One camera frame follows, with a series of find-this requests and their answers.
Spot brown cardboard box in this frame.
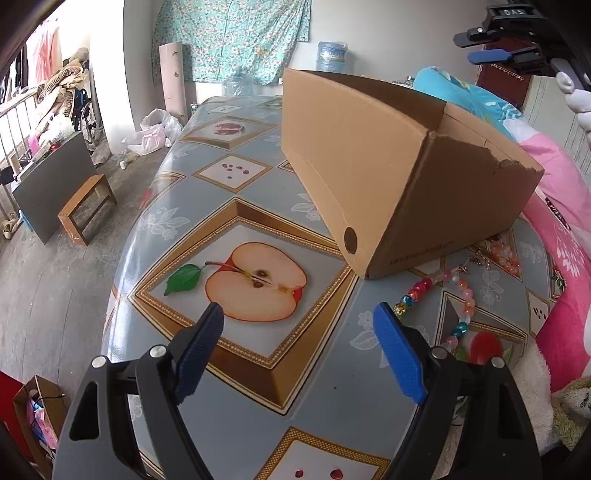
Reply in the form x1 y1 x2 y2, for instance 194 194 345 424
281 69 544 279

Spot colourful bead necklace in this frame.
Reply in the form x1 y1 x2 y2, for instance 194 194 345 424
393 269 477 354

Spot white gloved hand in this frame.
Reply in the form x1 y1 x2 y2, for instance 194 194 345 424
556 71 591 144

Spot teal pillow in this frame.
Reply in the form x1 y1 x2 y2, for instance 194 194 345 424
413 66 523 140

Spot open cardboard box with items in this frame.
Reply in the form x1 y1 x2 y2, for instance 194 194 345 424
13 375 66 479

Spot green fluffy cloth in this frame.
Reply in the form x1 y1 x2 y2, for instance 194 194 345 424
551 377 591 451

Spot blue water jug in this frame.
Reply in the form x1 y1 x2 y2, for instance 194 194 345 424
315 41 348 73

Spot pink fleece blanket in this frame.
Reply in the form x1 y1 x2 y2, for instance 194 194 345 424
504 118 590 392

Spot small wooden stool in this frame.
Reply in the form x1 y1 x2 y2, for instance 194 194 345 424
58 174 117 246

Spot pink rolled mat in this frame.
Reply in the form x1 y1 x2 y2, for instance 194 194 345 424
159 42 188 124

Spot white plastic bags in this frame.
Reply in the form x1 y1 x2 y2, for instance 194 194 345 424
122 108 182 156

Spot bicycle wheel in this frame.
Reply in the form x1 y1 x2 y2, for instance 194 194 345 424
72 89 99 151

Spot metal window railing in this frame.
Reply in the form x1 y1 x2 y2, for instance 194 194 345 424
1 87 38 214

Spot pile of clothes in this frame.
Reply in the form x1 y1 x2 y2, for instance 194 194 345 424
32 47 93 144

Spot pink bead bracelet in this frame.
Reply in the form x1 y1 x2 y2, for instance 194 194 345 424
489 240 523 278

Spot floral teal wall cloth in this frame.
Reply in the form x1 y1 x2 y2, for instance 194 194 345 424
151 0 311 86

